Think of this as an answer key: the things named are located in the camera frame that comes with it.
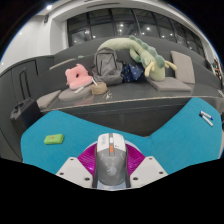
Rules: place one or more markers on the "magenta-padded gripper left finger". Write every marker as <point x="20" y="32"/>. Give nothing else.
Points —
<point x="75" y="170"/>

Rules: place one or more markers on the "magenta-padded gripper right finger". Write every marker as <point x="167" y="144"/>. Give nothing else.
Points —
<point x="148" y="170"/>

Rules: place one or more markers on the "grey computer mouse orange accents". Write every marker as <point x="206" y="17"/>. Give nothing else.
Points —
<point x="111" y="163"/>

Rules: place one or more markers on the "small green eraser block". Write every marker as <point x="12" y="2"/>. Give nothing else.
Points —
<point x="54" y="139"/>

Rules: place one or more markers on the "grey stepped seating bench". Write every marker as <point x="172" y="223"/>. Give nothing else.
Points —
<point x="133" y="100"/>

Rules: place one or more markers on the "black suitcase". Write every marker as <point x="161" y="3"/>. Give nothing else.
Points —
<point x="25" y="115"/>

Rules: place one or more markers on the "flat grey seat cushion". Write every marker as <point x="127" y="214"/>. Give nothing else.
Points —
<point x="48" y="99"/>
<point x="168" y="85"/>

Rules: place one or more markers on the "white marker black cap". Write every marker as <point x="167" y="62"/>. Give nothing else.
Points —
<point x="206" y="120"/>

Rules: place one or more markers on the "white marker blue cap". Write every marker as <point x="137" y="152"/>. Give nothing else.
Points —
<point x="207" y="115"/>

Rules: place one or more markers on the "tan woven hat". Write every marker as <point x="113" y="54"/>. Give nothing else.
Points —
<point x="99" y="88"/>

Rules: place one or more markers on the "pink plush cushion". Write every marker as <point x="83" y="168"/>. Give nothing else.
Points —
<point x="77" y="76"/>

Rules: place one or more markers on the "navy patterned bag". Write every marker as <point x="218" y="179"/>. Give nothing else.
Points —
<point x="133" y="72"/>

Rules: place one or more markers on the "grey backpack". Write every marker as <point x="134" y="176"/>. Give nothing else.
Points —
<point x="107" y="66"/>

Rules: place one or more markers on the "upright grey square cushion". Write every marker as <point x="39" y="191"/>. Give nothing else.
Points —
<point x="183" y="66"/>

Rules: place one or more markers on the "green dragon plush toy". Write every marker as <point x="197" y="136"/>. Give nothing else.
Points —
<point x="150" y="60"/>

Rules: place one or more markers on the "ceiling spot lights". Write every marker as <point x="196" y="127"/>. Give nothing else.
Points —
<point x="49" y="7"/>

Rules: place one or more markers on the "dark grey wall cabinet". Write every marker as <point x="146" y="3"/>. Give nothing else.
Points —
<point x="20" y="83"/>

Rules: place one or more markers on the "dark glass window wall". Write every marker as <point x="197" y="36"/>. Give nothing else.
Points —
<point x="100" y="28"/>

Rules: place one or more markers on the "black wall speaker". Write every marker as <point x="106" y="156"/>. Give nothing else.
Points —
<point x="46" y="18"/>

